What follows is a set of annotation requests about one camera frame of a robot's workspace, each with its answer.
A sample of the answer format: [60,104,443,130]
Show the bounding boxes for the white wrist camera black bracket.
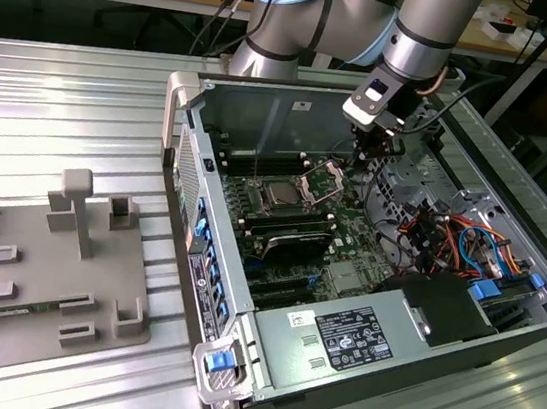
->
[339,67,401,130]

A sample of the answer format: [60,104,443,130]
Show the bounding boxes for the black office chair base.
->
[91,0,189,48]

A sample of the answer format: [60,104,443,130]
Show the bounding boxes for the green motherboard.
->
[189,128,412,327]

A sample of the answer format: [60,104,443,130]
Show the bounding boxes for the grey power supply unit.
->
[241,268,444,409]

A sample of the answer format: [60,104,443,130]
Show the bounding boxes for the grey parts rack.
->
[0,156,173,408]

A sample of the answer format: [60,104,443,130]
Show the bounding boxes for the blue release latch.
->
[204,349,235,376]

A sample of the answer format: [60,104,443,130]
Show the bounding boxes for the black RAM slot bank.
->
[214,140,308,185]
[241,200,335,247]

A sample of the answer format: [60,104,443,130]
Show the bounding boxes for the black CPU socket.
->
[246,170,322,224]

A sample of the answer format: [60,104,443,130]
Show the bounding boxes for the white box black top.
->
[480,18,525,47]

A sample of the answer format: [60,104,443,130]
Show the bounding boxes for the green RAM stick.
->
[0,293,63,328]

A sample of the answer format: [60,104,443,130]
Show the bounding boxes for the open grey PC case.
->
[124,57,547,409]

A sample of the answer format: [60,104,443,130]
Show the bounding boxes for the coloured wire bundle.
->
[392,203,539,293]

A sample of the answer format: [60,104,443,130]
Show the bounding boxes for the white barcode sticker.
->
[285,306,319,332]

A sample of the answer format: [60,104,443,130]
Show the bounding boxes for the large blue carrier clip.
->
[467,276,504,306]

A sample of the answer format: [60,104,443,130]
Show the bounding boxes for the metal socket cover frame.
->
[293,158,349,210]

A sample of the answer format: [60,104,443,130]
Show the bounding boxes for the black plastic air duct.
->
[369,266,506,357]

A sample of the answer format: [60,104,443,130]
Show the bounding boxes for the black expansion slots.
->
[241,265,322,318]

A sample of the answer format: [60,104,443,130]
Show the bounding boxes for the silver chipset heat sink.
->
[324,259,365,298]

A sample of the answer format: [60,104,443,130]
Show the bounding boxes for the black rating label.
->
[309,299,400,380]

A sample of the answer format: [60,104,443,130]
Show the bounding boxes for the CPU silver plate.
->
[262,181,302,209]

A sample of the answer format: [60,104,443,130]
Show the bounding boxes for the perforated metal drive cage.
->
[359,104,473,235]

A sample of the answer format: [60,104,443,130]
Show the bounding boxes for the grey case handle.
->
[186,332,261,409]
[158,69,206,153]

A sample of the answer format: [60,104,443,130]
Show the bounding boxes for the black camera cable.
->
[397,63,507,144]

